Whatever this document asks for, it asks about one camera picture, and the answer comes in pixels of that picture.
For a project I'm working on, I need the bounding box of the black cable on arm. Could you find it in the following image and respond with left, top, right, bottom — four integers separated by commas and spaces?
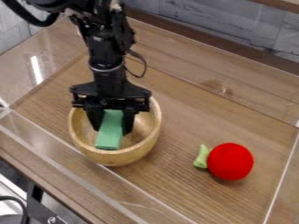
123, 49, 149, 80

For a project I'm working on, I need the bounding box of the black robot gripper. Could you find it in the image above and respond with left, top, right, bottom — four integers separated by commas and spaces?
70, 67, 153, 135

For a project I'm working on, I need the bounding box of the red plush ball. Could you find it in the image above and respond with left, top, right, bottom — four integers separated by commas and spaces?
207, 143, 256, 181

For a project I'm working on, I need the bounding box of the black table leg bracket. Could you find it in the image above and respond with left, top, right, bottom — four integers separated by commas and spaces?
0, 182, 71, 224

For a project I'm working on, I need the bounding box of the green rectangular block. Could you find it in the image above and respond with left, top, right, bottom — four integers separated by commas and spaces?
95, 109, 123, 151

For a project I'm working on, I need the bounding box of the green plush leaf piece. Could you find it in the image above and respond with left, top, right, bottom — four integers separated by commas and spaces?
193, 144, 211, 169

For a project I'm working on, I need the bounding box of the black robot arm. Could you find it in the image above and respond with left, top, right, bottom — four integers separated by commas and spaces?
26, 0, 153, 134

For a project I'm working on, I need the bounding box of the brown wooden bowl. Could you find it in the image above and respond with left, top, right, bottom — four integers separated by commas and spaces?
69, 97, 163, 166

